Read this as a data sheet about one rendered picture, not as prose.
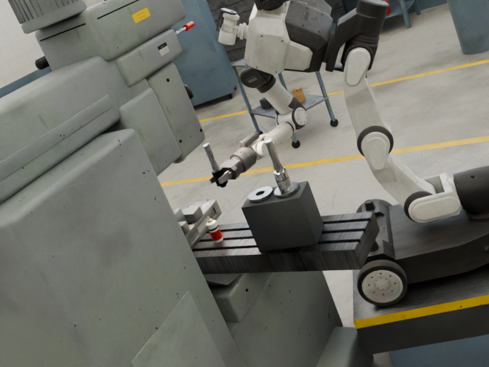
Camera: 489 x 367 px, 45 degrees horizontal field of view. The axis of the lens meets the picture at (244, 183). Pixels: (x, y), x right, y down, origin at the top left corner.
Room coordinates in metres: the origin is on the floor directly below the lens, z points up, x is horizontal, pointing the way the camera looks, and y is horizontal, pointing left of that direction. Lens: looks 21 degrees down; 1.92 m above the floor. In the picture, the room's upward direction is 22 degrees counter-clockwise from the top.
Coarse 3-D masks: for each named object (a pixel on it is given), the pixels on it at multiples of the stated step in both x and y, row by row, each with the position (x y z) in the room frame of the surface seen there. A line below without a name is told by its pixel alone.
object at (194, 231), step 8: (208, 200) 2.32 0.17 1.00; (216, 200) 2.30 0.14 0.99; (208, 208) 2.24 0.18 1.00; (216, 208) 2.28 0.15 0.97; (216, 216) 2.26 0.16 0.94; (184, 224) 2.10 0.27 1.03; (192, 224) 2.15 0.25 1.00; (200, 224) 2.17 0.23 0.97; (184, 232) 2.09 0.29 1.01; (192, 232) 2.12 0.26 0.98; (200, 232) 2.16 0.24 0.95; (192, 240) 2.10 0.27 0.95; (192, 248) 2.08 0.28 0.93
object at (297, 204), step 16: (256, 192) 1.89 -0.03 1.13; (272, 192) 1.86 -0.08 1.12; (288, 192) 1.79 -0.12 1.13; (304, 192) 1.79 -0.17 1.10; (256, 208) 1.83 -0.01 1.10; (272, 208) 1.80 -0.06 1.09; (288, 208) 1.77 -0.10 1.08; (304, 208) 1.75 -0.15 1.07; (256, 224) 1.84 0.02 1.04; (272, 224) 1.81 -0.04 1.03; (288, 224) 1.78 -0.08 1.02; (304, 224) 1.76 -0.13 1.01; (320, 224) 1.82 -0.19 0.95; (256, 240) 1.85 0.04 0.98; (272, 240) 1.82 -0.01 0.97; (288, 240) 1.79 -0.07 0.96; (304, 240) 1.77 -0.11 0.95
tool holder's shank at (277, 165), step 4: (268, 140) 1.84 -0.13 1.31; (268, 144) 1.82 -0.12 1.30; (272, 144) 1.82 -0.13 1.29; (268, 148) 1.82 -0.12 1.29; (272, 148) 1.82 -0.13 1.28; (272, 152) 1.82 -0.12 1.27; (276, 152) 1.82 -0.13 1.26; (272, 156) 1.82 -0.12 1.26; (276, 156) 1.82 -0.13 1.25; (272, 160) 1.82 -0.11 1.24; (276, 160) 1.82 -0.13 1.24; (276, 164) 1.82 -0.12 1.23; (280, 164) 1.82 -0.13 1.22; (276, 168) 1.82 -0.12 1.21; (280, 168) 1.81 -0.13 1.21
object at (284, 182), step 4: (280, 176) 1.81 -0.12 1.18; (284, 176) 1.81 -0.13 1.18; (288, 176) 1.82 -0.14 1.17; (276, 180) 1.82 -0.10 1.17; (280, 180) 1.81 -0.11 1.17; (284, 180) 1.81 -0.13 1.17; (288, 180) 1.81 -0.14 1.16; (280, 184) 1.81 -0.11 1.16; (284, 184) 1.81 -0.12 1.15; (288, 184) 1.81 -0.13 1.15; (292, 184) 1.82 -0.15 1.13; (280, 188) 1.81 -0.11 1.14; (284, 188) 1.81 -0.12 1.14; (288, 188) 1.81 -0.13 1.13
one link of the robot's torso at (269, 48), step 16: (304, 0) 2.31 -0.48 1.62; (320, 0) 2.31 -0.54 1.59; (256, 16) 2.19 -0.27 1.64; (272, 16) 2.18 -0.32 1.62; (288, 16) 2.20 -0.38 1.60; (304, 16) 2.22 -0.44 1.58; (320, 16) 2.23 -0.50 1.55; (256, 32) 2.19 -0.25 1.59; (272, 32) 2.16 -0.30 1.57; (288, 32) 2.17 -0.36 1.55; (304, 32) 2.17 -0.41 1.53; (320, 32) 2.17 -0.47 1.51; (256, 48) 2.23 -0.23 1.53; (272, 48) 2.20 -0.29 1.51; (288, 48) 2.19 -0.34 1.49; (304, 48) 2.17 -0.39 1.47; (320, 48) 2.16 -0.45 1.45; (256, 64) 2.27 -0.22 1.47; (272, 64) 2.25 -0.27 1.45; (288, 64) 2.23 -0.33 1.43; (304, 64) 2.20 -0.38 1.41; (320, 64) 2.23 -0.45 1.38
